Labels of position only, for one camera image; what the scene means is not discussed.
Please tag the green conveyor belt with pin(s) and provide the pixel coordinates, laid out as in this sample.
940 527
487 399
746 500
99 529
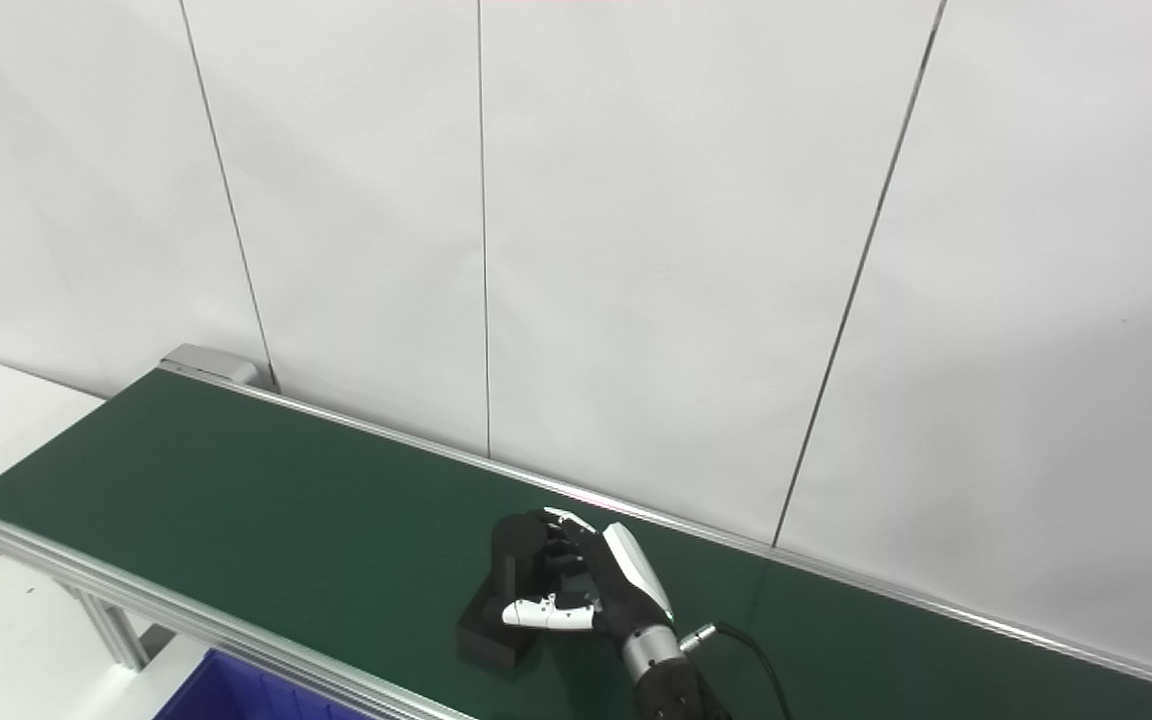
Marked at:
286 500

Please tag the blue bin holding white parts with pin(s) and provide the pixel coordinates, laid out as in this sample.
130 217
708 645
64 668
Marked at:
236 695

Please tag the black cylinder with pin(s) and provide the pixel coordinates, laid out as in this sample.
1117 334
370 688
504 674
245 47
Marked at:
516 560

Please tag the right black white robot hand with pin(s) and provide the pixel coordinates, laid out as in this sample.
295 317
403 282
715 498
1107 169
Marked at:
621 590

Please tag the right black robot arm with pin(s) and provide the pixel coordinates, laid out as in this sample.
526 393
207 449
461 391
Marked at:
666 685

